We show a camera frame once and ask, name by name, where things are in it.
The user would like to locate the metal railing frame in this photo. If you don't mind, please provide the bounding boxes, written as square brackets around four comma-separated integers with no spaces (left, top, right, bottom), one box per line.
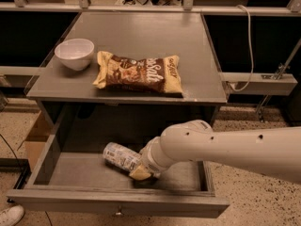
[0,0,301,96]

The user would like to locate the grey cabinet with top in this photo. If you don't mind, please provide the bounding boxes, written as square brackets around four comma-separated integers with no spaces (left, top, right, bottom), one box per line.
[27,12,227,144]

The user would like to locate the open grey top drawer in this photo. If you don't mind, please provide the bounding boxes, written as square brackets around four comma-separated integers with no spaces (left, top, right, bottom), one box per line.
[8,104,230,218]

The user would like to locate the brown yellow chip bag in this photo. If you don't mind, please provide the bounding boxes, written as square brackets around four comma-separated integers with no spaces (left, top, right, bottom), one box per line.
[93,51,182,94]

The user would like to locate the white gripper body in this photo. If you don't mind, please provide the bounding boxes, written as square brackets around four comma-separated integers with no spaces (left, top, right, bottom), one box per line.
[140,137,176,175]

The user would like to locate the black floor cable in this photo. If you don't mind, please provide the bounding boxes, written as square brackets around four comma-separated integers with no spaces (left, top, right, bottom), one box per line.
[0,134,24,174]

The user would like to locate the white sneaker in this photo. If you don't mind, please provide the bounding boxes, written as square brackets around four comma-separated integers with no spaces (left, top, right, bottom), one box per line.
[0,205,24,226]

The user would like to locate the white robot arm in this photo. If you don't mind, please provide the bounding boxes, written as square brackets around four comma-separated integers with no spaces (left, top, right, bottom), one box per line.
[130,120,301,184]

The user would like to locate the white cable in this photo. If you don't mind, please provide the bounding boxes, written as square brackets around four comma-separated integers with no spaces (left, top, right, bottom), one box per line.
[228,4,254,93]

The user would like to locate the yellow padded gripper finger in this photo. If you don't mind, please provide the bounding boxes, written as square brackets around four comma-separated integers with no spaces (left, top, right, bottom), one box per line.
[129,164,151,181]

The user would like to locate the white ceramic bowl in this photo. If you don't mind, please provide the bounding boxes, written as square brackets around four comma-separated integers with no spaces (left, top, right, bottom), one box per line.
[55,39,94,71]

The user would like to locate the cardboard box on floor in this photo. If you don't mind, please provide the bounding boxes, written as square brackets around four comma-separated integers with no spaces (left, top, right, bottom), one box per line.
[19,112,52,171]

